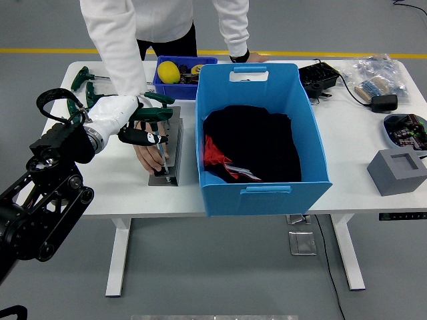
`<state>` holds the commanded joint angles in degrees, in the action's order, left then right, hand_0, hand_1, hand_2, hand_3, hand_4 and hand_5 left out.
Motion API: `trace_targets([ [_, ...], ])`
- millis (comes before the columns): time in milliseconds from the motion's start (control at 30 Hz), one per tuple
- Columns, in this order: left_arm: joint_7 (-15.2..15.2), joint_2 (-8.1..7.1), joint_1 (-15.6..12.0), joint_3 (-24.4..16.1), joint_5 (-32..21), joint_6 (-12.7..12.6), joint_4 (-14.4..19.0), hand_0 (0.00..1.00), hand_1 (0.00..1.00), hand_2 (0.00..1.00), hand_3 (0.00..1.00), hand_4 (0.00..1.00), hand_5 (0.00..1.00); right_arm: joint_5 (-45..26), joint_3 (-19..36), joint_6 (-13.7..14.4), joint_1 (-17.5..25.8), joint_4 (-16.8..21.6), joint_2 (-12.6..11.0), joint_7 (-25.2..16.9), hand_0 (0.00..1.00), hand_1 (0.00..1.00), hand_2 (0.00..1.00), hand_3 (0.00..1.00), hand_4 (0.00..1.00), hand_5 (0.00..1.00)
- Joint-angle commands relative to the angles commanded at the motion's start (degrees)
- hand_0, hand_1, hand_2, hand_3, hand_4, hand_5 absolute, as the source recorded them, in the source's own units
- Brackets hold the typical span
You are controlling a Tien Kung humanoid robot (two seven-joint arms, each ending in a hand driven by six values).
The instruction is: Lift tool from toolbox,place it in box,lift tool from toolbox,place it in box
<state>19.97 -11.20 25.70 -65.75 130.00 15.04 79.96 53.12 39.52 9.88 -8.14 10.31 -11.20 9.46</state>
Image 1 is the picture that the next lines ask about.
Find person's right hand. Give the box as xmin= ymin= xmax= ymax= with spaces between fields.
xmin=133 ymin=143 xmax=171 ymax=176

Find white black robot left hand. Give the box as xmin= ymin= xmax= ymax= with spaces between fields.
xmin=83 ymin=95 xmax=169 ymax=147

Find grey metal tool stand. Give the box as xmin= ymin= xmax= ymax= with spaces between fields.
xmin=147 ymin=105 xmax=184 ymax=187

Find thick green T-handle hex key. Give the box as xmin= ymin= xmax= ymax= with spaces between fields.
xmin=128 ymin=107 xmax=174 ymax=174

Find slim green T-handle hex key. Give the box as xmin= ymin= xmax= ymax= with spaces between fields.
xmin=143 ymin=91 xmax=176 ymax=109

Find blue folding plastic box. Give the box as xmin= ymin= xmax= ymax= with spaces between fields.
xmin=195 ymin=62 xmax=333 ymax=217

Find black plastic tray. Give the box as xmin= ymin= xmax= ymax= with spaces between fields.
xmin=298 ymin=59 xmax=342 ymax=100

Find red cloth with white stripes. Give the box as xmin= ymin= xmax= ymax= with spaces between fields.
xmin=203 ymin=135 xmax=263 ymax=183

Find small dark blue plastic bin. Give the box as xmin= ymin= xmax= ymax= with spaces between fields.
xmin=152 ymin=55 xmax=218 ymax=100

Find yellow lemon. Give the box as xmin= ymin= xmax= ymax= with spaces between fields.
xmin=157 ymin=60 xmax=181 ymax=84

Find small dark parts pile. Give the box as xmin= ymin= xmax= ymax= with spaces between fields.
xmin=178 ymin=63 xmax=201 ymax=85

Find black cloth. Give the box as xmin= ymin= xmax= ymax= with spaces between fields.
xmin=202 ymin=105 xmax=302 ymax=184

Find person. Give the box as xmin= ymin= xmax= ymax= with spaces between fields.
xmin=79 ymin=0 xmax=250 ymax=98

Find white table leg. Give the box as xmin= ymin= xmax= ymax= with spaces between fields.
xmin=330 ymin=214 xmax=366 ymax=291
xmin=105 ymin=218 xmax=131 ymax=297

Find clear plastic component bags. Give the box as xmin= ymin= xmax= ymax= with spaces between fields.
xmin=340 ymin=53 xmax=410 ymax=107

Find beige resistor strip bundle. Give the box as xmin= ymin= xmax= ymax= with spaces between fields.
xmin=354 ymin=75 xmax=390 ymax=103

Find black power adapter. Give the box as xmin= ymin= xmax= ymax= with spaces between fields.
xmin=370 ymin=94 xmax=399 ymax=113

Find light blue plate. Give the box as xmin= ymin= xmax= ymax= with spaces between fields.
xmin=382 ymin=113 xmax=427 ymax=153

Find electronic components pile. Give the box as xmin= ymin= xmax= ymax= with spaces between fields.
xmin=385 ymin=113 xmax=427 ymax=149

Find large metal floor plate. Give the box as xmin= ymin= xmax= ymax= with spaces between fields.
xmin=288 ymin=230 xmax=317 ymax=256

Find grey block with square recess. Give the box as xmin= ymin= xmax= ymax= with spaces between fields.
xmin=366 ymin=149 xmax=427 ymax=197

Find black table control panel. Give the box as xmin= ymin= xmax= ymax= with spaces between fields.
xmin=378 ymin=211 xmax=427 ymax=221

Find black adapter cable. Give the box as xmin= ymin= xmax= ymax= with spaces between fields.
xmin=336 ymin=72 xmax=374 ymax=107

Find thin black floor cable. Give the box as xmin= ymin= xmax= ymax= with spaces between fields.
xmin=392 ymin=0 xmax=427 ymax=16

